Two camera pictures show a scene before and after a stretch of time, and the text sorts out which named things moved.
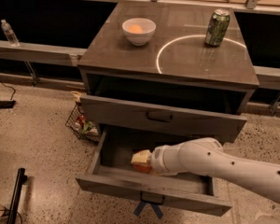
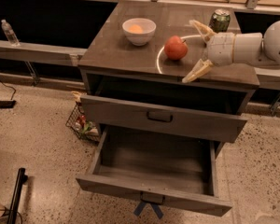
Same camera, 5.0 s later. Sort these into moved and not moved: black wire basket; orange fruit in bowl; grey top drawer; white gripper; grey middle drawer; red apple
Moved: white gripper; red apple
Not moved: grey top drawer; orange fruit in bowl; grey middle drawer; black wire basket
